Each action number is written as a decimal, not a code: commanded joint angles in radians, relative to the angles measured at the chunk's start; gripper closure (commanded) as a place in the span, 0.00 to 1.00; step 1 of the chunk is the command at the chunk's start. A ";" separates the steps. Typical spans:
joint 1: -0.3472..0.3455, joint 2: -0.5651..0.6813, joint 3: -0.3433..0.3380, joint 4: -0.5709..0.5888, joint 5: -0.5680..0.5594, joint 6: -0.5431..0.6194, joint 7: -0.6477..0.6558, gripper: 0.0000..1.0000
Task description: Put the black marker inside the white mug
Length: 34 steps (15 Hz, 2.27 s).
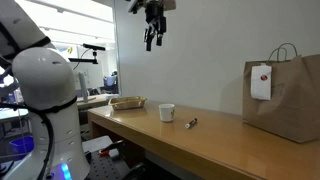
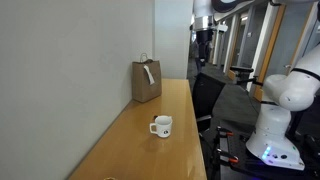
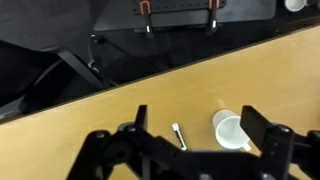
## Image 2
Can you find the brown paper bag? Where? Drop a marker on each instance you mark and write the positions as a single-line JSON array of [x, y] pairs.
[[144, 86]]

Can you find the black camera on stand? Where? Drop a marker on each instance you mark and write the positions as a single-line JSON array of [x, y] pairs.
[[243, 70]]

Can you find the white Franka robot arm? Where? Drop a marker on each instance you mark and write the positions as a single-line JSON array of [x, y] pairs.
[[276, 133]]

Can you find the wooden door frame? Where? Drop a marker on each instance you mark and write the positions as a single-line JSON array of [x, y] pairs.
[[268, 53]]

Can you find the white mug with logo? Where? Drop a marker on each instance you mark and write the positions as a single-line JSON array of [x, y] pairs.
[[164, 127]]

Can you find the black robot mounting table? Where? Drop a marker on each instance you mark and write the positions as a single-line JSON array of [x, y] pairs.
[[240, 156]]

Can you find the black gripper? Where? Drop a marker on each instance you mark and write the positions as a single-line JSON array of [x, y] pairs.
[[204, 36]]

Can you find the black office chair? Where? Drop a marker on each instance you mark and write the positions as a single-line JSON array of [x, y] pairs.
[[206, 96]]

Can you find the white paper tag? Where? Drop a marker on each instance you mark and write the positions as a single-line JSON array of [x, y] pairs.
[[149, 74]]

